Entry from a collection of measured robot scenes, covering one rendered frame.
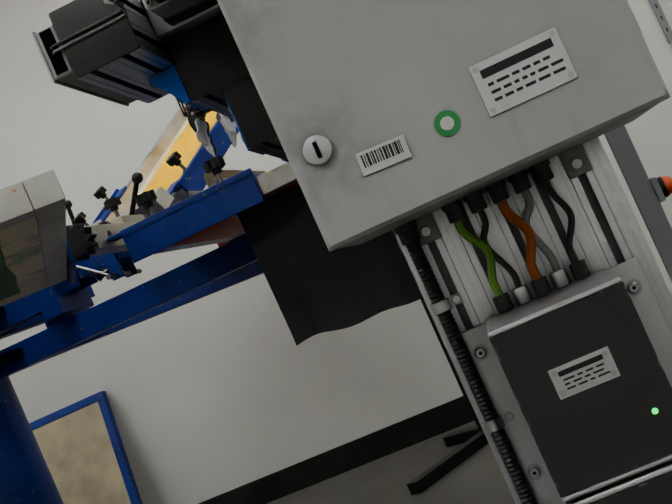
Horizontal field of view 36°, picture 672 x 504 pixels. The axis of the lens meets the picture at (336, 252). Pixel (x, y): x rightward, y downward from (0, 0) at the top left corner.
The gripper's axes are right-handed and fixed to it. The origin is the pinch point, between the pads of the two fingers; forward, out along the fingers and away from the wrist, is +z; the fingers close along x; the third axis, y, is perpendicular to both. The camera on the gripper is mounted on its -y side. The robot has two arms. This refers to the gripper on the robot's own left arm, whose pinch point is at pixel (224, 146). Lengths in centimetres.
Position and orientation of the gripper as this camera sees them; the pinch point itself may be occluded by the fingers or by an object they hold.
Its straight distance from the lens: 233.2
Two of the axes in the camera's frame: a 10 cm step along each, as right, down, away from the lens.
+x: 8.9, -4.0, -2.3
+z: 4.1, 9.1, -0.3
